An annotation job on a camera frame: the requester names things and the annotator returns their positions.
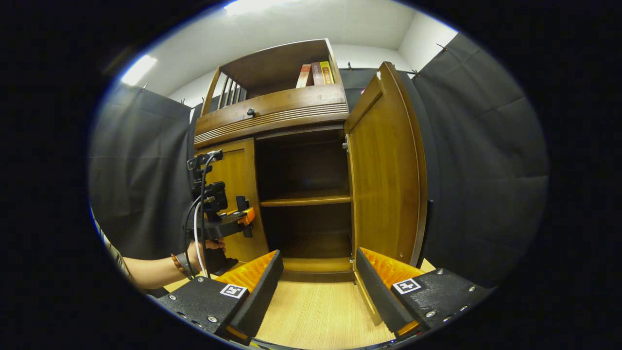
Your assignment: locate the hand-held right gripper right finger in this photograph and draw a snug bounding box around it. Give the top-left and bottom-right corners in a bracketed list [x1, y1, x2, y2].
[355, 247, 496, 341]

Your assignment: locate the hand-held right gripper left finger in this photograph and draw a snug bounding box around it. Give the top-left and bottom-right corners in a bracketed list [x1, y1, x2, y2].
[156, 250, 284, 346]

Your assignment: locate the white cable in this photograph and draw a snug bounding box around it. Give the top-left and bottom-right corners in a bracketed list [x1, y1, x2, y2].
[193, 202, 205, 275]

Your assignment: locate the wooden drawer with black knob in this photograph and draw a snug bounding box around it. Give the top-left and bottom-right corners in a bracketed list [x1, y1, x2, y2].
[194, 84, 349, 149]

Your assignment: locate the wooden cabinet door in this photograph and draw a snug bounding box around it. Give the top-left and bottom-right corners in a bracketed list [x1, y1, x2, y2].
[195, 138, 269, 263]
[344, 62, 428, 327]

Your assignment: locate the black wristband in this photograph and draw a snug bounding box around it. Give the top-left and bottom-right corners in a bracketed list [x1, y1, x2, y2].
[177, 252, 196, 278]

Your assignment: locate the wooden inner shelf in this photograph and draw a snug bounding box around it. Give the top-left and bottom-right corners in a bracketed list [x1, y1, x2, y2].
[260, 192, 351, 208]

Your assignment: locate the black door handle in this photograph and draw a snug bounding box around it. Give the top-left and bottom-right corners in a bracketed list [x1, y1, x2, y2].
[237, 196, 254, 238]

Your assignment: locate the black backdrop cloth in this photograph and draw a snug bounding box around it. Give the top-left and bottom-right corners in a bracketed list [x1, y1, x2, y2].
[89, 33, 550, 287]

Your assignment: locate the wooden double-door shoe cabinet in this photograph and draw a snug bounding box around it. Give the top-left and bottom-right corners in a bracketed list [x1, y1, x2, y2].
[193, 39, 358, 283]

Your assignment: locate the black cable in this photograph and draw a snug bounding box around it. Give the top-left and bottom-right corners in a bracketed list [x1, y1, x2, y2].
[185, 151, 219, 279]

